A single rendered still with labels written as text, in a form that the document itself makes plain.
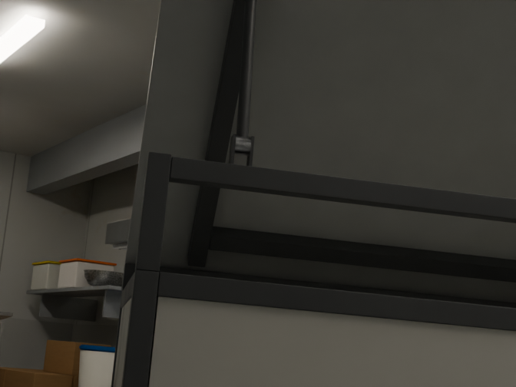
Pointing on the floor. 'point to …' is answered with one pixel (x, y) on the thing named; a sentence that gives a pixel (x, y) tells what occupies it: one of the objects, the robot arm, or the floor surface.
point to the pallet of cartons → (71, 353)
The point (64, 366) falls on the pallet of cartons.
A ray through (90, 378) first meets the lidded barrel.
